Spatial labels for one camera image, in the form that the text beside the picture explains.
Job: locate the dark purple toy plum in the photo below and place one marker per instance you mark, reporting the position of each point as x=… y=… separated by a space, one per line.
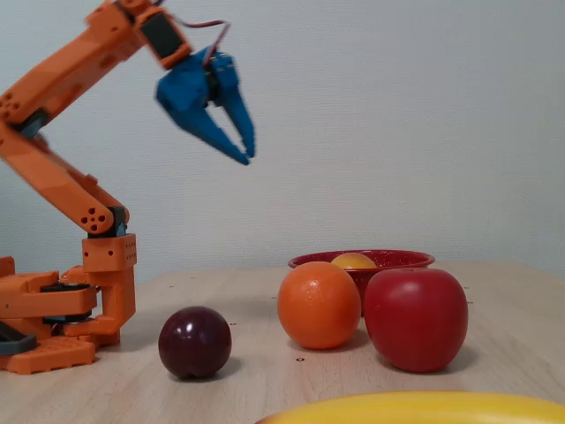
x=194 y=342

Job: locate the orange robot base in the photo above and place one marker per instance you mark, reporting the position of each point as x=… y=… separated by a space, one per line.
x=44 y=353

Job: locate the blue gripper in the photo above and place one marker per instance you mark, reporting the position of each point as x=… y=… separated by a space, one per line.
x=190 y=103

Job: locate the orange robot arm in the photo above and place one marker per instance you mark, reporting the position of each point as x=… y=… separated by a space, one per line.
x=57 y=79

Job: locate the yellow orange toy peach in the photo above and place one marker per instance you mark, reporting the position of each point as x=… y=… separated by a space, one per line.
x=353 y=261

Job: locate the black table clamp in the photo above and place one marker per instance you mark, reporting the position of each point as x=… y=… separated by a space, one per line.
x=17 y=343

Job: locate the orange toy fruit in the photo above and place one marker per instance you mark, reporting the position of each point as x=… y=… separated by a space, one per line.
x=318 y=305

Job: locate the red toy apple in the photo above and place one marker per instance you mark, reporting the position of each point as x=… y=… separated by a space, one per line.
x=415 y=320

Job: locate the red speckled bowl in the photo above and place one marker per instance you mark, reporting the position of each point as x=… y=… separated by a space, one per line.
x=397 y=260

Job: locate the yellow toy banana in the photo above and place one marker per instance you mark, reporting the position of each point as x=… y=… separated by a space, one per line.
x=419 y=408

